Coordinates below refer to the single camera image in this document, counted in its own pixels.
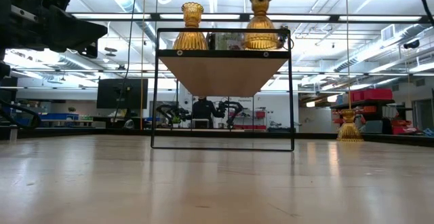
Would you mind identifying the thin grey hanging cable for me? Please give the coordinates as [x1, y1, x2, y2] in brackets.
[344, 0, 351, 110]

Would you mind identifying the black hanging cable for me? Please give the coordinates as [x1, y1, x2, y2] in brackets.
[123, 0, 140, 79]

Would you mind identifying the amber ribbed glass candle holder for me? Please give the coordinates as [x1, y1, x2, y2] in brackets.
[172, 1, 209, 51]
[242, 0, 281, 51]
[336, 109, 364, 143]

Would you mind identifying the black aluminium table frame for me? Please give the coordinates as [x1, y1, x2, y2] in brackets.
[0, 125, 434, 148]

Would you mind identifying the black hanging camera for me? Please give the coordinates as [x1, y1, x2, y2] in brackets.
[278, 26, 292, 51]

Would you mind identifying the black ceiling camera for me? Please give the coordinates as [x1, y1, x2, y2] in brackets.
[402, 39, 421, 50]

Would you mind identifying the black curved cable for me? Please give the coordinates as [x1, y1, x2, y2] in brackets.
[0, 98, 40, 129]

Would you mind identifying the black overhead frame beam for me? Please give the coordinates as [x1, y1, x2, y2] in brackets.
[71, 12, 434, 24]

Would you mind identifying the red plastic crate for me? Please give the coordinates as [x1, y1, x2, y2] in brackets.
[391, 119, 418, 136]

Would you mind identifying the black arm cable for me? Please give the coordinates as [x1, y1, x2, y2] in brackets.
[413, 0, 434, 24]

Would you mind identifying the black monitor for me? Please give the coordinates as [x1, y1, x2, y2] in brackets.
[96, 78, 149, 110]

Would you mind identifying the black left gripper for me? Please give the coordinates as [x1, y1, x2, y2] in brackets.
[0, 0, 108, 58]

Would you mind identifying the person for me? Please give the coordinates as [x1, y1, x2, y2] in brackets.
[191, 96, 218, 129]

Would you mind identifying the wooden shelf riser black frame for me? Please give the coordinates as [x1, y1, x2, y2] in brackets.
[150, 27, 296, 152]

